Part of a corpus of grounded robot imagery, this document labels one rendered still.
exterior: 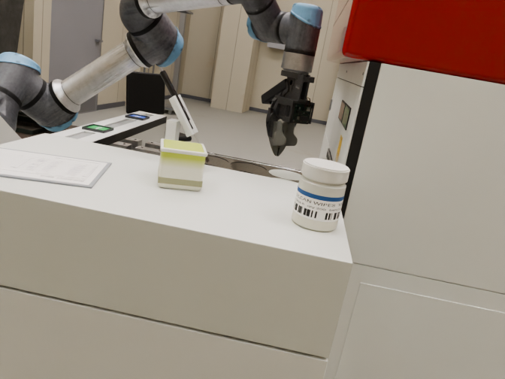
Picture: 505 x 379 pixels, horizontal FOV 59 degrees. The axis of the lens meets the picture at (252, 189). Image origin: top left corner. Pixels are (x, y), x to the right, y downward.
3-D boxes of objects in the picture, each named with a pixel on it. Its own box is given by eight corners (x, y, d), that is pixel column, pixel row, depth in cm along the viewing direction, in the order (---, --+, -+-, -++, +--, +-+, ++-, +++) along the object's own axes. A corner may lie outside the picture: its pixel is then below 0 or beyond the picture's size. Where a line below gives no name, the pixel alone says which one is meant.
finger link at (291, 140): (287, 160, 112) (294, 124, 109) (273, 154, 116) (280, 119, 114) (297, 161, 114) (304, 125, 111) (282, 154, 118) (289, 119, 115)
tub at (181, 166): (198, 180, 81) (204, 143, 79) (202, 192, 74) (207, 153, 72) (156, 175, 79) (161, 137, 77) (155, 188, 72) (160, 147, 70)
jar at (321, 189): (334, 220, 72) (348, 163, 69) (337, 236, 65) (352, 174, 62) (291, 211, 72) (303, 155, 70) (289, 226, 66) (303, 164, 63)
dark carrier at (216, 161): (309, 175, 129) (309, 173, 129) (309, 213, 96) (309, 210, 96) (194, 153, 132) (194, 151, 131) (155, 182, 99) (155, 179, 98)
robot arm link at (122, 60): (14, 89, 140) (158, -5, 129) (50, 118, 152) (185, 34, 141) (11, 114, 133) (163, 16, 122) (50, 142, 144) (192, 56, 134)
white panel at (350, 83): (322, 171, 172) (346, 65, 160) (334, 259, 94) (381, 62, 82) (315, 169, 172) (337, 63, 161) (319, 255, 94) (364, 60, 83)
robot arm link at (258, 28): (250, -10, 110) (285, -8, 104) (268, 25, 119) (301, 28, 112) (234, 13, 108) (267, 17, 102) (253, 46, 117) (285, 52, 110)
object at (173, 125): (194, 164, 91) (203, 98, 87) (188, 168, 87) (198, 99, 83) (164, 158, 91) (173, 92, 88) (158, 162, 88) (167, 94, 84)
